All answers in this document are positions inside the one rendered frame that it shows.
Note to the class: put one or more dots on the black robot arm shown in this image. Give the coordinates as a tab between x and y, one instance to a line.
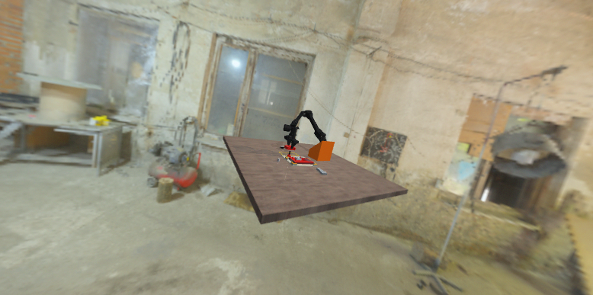
293	129

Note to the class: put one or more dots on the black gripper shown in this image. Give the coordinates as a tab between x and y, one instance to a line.
293	141

